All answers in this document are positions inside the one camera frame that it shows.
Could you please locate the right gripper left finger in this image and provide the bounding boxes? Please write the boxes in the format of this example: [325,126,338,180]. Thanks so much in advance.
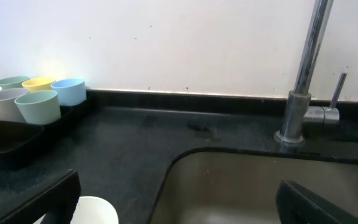
[0,169,82,224]

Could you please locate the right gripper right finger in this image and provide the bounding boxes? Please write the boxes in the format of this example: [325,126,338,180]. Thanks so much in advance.
[275,179,358,224]

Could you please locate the steel sink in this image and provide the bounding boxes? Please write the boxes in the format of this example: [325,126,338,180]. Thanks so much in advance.
[147,147,358,224]

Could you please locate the green cup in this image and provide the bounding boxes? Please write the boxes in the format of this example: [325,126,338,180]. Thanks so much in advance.
[14,90,62,126]
[0,75,31,91]

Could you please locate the steel tap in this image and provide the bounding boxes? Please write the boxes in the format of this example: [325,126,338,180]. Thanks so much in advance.
[273,0,348,147]

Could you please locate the grey cup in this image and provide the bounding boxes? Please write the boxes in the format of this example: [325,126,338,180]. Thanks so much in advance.
[0,87,30,124]

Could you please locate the blue cup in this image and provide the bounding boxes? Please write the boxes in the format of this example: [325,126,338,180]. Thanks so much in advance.
[50,78,88,108]

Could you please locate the yellow cup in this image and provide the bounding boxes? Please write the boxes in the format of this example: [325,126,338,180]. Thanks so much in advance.
[21,77,57,93]

